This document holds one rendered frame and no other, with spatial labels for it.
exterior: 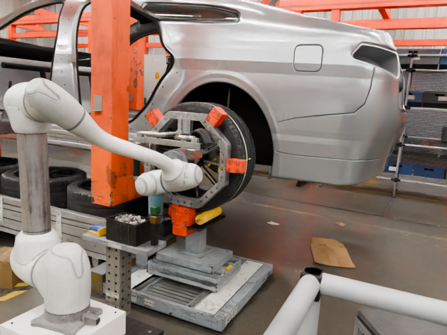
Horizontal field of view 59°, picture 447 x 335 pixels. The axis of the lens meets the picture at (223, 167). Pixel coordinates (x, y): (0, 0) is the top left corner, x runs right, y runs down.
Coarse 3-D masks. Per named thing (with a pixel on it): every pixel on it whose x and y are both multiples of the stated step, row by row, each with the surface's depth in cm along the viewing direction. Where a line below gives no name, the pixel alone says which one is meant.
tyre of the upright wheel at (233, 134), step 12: (180, 108) 234; (192, 108) 230; (204, 108) 227; (228, 108) 242; (228, 120) 223; (240, 120) 238; (228, 132) 222; (240, 132) 227; (240, 144) 223; (252, 144) 237; (240, 156) 222; (252, 156) 236; (156, 168) 247; (252, 168) 239; (240, 180) 227; (228, 192) 227; (240, 192) 245; (216, 204) 232
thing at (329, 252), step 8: (312, 240) 349; (320, 240) 350; (328, 240) 351; (312, 248) 334; (320, 248) 335; (328, 248) 336; (336, 248) 337; (344, 248) 339; (320, 256) 318; (328, 256) 319; (336, 256) 321; (344, 256) 322; (328, 264) 302; (336, 264) 304; (344, 264) 305; (352, 264) 306
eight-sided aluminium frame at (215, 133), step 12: (168, 120) 229; (204, 120) 218; (216, 132) 216; (228, 144) 217; (228, 156) 220; (144, 168) 240; (228, 180) 223; (168, 192) 240; (216, 192) 221; (180, 204) 233; (192, 204) 229; (204, 204) 230
